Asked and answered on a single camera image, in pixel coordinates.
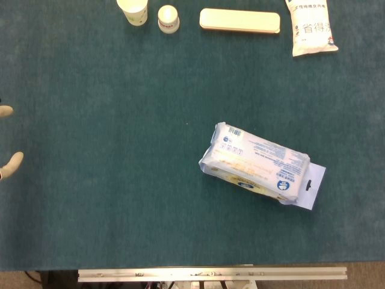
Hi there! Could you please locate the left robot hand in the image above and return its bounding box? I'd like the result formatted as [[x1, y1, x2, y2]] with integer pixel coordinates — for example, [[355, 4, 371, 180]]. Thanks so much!
[[0, 105, 25, 182]]

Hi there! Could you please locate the blue and white wet wipe pack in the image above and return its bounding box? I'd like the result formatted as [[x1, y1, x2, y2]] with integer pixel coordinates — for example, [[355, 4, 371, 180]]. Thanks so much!
[[198, 122, 327, 211]]

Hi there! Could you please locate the teal felt table mat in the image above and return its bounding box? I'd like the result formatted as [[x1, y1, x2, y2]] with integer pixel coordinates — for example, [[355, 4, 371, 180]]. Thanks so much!
[[0, 0, 385, 272]]

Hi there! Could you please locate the white paper cup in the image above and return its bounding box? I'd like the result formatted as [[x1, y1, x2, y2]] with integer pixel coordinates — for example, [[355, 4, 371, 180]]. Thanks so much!
[[116, 0, 149, 26]]

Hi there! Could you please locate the small white bottle red label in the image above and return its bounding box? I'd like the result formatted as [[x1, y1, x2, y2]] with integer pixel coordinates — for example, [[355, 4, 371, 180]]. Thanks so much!
[[157, 4, 180, 34]]

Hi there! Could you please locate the cream oblong case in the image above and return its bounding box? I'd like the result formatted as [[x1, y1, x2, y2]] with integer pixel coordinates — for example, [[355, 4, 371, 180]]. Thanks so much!
[[199, 8, 282, 35]]

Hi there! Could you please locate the white bag with blue print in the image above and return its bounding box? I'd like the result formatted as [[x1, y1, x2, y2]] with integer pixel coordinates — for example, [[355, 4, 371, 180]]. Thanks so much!
[[285, 0, 339, 58]]

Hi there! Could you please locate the black cable under table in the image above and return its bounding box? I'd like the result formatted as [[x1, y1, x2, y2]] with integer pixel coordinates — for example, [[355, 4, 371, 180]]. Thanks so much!
[[23, 270, 43, 284]]

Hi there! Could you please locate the aluminium profile rail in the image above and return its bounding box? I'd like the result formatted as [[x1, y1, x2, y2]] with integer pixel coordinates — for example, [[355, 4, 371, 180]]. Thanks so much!
[[77, 266, 348, 283]]

